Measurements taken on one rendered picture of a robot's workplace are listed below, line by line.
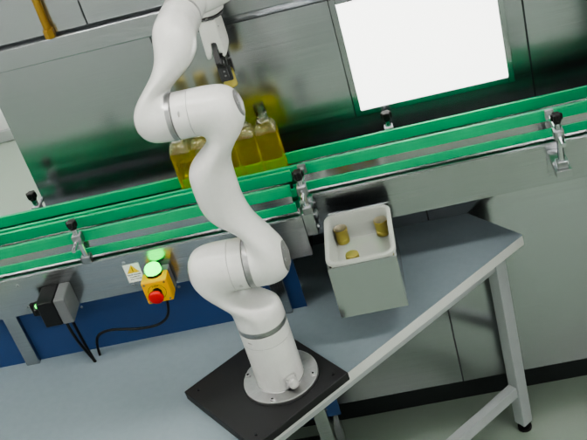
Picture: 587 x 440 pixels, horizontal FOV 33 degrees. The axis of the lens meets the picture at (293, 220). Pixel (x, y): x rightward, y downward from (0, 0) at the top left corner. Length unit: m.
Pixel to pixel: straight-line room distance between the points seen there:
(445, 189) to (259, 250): 0.65
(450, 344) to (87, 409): 1.19
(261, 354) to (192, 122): 0.62
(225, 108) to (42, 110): 0.89
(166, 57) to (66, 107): 0.80
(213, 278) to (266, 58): 0.68
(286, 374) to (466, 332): 0.94
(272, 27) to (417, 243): 0.75
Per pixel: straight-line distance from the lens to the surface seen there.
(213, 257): 2.20
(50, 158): 2.85
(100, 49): 2.67
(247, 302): 2.27
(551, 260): 3.05
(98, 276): 2.66
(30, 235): 2.74
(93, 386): 2.72
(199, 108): 2.00
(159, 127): 2.03
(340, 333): 2.57
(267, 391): 2.42
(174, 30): 2.02
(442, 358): 3.23
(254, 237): 2.14
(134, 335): 2.80
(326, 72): 2.61
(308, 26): 2.56
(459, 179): 2.59
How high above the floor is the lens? 2.37
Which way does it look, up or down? 32 degrees down
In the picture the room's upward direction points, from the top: 17 degrees counter-clockwise
